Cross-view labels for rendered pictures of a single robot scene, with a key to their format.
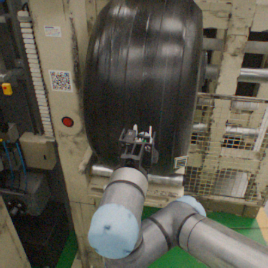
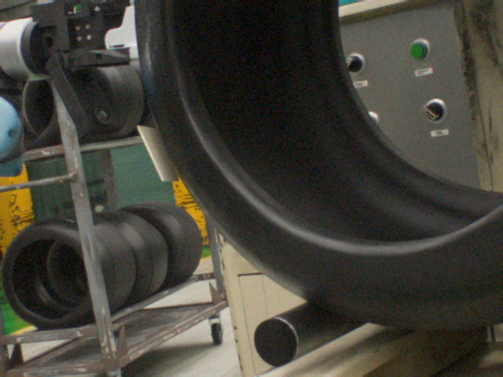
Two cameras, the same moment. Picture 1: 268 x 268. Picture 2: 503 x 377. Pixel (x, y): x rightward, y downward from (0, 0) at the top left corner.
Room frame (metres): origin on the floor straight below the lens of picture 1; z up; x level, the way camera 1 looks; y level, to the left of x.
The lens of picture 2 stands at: (1.14, -1.00, 1.09)
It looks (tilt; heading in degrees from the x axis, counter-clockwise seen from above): 3 degrees down; 116
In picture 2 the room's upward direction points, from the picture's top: 10 degrees counter-clockwise
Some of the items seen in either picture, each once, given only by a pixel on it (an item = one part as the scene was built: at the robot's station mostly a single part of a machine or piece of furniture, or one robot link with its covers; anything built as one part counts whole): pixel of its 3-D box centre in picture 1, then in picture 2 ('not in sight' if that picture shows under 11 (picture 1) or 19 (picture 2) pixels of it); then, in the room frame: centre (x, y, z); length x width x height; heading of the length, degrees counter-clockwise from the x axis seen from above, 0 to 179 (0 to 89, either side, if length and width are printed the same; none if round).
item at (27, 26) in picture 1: (42, 82); not in sight; (0.91, 0.31, 1.19); 0.05 x 0.04 x 0.48; 170
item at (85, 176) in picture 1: (98, 144); not in sight; (0.93, 0.15, 0.90); 0.40 x 0.03 x 0.10; 170
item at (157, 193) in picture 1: (135, 186); (379, 358); (0.76, 0.00, 0.84); 0.36 x 0.09 x 0.06; 80
